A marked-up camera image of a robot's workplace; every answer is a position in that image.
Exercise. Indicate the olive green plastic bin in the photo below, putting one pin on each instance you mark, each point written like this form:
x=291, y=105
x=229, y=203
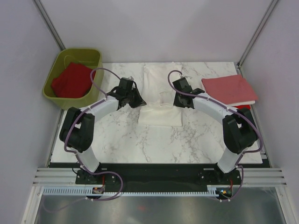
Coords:
x=91, y=58

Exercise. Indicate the right aluminium frame post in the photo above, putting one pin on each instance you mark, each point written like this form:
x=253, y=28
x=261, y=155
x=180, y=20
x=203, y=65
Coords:
x=272, y=5

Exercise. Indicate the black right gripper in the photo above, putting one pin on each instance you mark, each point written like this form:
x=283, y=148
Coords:
x=177, y=103

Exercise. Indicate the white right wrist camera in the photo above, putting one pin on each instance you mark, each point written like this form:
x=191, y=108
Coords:
x=185, y=76

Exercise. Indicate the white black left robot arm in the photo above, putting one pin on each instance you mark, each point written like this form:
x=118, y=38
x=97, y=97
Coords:
x=78, y=127

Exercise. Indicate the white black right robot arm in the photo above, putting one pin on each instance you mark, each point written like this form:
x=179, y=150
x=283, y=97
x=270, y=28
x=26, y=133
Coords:
x=239, y=129

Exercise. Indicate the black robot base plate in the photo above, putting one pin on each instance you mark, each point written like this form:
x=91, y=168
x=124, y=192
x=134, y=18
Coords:
x=158, y=177

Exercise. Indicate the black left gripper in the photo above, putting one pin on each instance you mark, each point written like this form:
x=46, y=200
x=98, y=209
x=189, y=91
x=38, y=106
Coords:
x=139, y=101

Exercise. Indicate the white printed t-shirt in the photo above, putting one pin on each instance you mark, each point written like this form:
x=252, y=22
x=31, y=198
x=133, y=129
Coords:
x=159, y=97

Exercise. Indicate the aluminium frame post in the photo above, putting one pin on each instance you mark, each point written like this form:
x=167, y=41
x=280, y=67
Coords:
x=272, y=5
x=47, y=20

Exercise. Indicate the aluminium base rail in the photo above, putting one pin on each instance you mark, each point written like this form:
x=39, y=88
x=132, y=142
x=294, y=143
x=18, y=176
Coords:
x=45, y=177

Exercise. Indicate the left aluminium frame post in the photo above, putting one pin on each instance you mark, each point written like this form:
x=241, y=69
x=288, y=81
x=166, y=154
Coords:
x=47, y=20

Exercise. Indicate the red folded t-shirt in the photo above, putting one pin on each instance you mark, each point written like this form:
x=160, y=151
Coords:
x=239, y=107

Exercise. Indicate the pink folded t-shirt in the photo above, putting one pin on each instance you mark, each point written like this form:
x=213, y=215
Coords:
x=230, y=90

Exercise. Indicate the dark red t-shirt in bin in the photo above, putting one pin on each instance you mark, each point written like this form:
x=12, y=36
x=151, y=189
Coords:
x=73, y=82

